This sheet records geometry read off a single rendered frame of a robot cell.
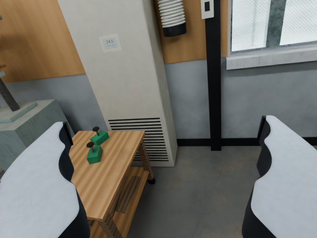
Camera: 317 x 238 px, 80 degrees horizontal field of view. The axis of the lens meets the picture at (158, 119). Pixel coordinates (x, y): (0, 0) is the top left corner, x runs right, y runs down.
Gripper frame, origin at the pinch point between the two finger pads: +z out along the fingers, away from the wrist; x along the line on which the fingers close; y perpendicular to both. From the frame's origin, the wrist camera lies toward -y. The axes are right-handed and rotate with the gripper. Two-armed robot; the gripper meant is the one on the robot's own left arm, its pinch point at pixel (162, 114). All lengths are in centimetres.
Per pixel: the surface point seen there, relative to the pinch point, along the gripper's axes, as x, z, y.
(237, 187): 54, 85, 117
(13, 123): -116, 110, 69
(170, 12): 5, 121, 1
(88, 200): -39, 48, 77
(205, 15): 27, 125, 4
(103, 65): -41, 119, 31
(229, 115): 56, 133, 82
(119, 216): -31, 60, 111
